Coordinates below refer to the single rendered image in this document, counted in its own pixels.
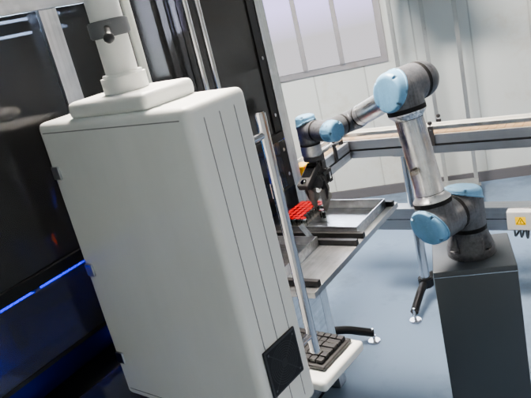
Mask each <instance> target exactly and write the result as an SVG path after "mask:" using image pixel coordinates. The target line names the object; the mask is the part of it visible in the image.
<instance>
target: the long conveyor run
mask: <svg viewBox="0 0 531 398"><path fill-rule="evenodd" d="M436 117H437V119H436V122H427V123H426V124H427V130H428V132H429V136H430V138H431V144H432V147H433V150H434V153H442V152H466V151H479V150H491V149H504V148H528V147H531V113H530V114H521V115H505V116H496V117H487V118H471V119H462V120H453V121H445V122H442V120H441V118H439V117H440V114H437V115H436ZM344 143H348V146H349V150H350V155H351V159H355V158H368V157H380V156H404V153H403V149H402V147H401V142H400V138H399V136H398V132H397V127H396V126H386V127H377V128H368V129H360V130H354V131H352V132H350V133H347V134H345V135H344V136H343V137H342V141H340V142H338V143H337V145H342V144H344Z"/></svg>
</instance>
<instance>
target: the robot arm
mask: <svg viewBox="0 0 531 398"><path fill-rule="evenodd" d="M438 85H439V72H438V70H437V69H436V68H435V66H434V65H432V64H431V63H430V62H427V61H424V60H418V61H414V62H410V63H408V64H405V65H403V66H399V67H397V68H393V69H389V70H388V71H386V72H385V73H383V74H381V75H380V76H379V77H378V79H377V80H376V82H375V85H374V89H373V96H371V97H369V98H368V99H366V100H364V101H363V102H361V103H359V104H357V105H356V106H354V107H353V108H351V109H349V110H348V111H345V112H343V113H341V114H338V115H335V116H333V117H331V118H328V119H326V120H316V117H315V116H314V114H312V113H307V114H303V115H299V116H297V117H296V118H295V123H296V131H297V134H298V138H299V145H300V150H301V152H302V156H303V161H304V162H305V163H308V164H307V165H306V167H305V169H304V172H303V174H302V176H301V178H300V180H299V183H298V185H297V187H298V189H299V190H305V192H306V194H307V196H308V198H309V200H310V201H311V203H312V205H313V206H314V207H315V209H316V210H317V211H318V212H319V206H318V199H319V198H320V197H321V198H322V203H323V208H324V210H325V211H326V212H327V210H328V208H329V203H330V200H331V198H332V193H331V192H330V187H329V184H328V183H329V182H332V181H333V176H332V171H331V167H327V166H326V161H325V157H324V153H323V152H322V146H321V142H320V141H324V142H337V141H339V140H340V139H341V138H342V137H343V136H344V135H345V134H347V133H350V132H352V131H354V130H358V129H361V128H362V127H364V126H365V125H366V124H368V123H369V122H371V121H373V120H375V119H376V118H378V117H380V116H382V115H384V114H385V113H387V116H388V119H390V120H392V121H394V122H395V125H396V127H397V132H398V136H399V138H400V142H401V147H402V149H403V153H404V155H405V160H406V163H407V166H408V169H409V174H410V177H411V179H412V184H413V188H414V190H415V194H416V199H415V200H414V202H413V206H414V209H415V212H414V213H413V215H412V218H411V220H410V223H411V227H412V230H413V232H414V233H415V235H416V236H417V237H418V238H420V239H421V240H422V241H423V242H426V243H428V244H432V245H436V244H439V243H441V242H444V241H446V240H447V239H448V243H447V247H446V249H447V255H448V257H449V258H451V259H453V260H455V261H463V262H472V261H481V260H484V259H487V258H489V257H491V256H492V255H493V254H494V253H495V252H496V248H495V241H494V239H493V237H492V236H491V234H490V232H489V230H488V226H487V220H486V213H485V207H484V195H483V191H482V188H481V187H480V186H478V185H477V184H472V183H457V184H452V185H448V186H446V187H445V188H444V186H443V181H442V179H441V175H440V172H439V167H438V164H437V161H436V158H435V153H434V150H433V147H432V144H431V138H430V136H429V132H428V130H427V124H426V122H425V118H424V111H425V110H426V108H427V104H426V101H425V98H427V97H429V96H430V95H431V94H433V93H434V92H435V90H436V89H437V87H438ZM327 168H328V169H327ZM329 172H330V173H331V177H332V178H330V173H329ZM316 188H319V189H322V190H321V191H320V192H319V193H318V192H317V191H316Z"/></svg>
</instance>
